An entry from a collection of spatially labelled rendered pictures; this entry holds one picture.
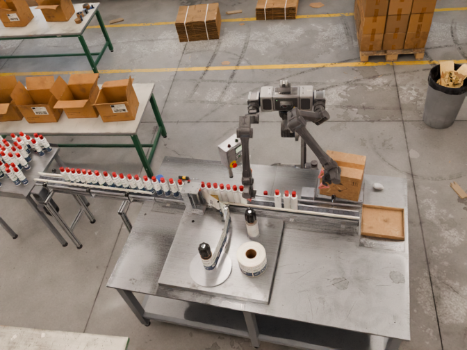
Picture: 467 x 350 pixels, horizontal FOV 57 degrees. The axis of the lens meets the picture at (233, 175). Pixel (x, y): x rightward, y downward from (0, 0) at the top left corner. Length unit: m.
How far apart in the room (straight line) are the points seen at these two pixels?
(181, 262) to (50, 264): 1.91
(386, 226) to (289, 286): 0.87
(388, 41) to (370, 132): 1.48
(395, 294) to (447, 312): 1.04
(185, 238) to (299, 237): 0.86
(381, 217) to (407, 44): 3.33
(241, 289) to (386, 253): 1.05
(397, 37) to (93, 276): 4.64
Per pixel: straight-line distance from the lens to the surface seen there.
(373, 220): 3.41
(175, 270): 3.22
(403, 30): 6.16
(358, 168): 3.34
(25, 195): 4.23
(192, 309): 3.79
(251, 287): 3.05
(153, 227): 3.54
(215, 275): 3.12
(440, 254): 4.36
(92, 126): 4.72
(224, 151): 3.02
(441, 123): 5.36
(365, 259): 3.23
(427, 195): 4.73
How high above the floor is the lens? 3.61
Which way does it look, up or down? 49 degrees down
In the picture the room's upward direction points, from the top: 11 degrees counter-clockwise
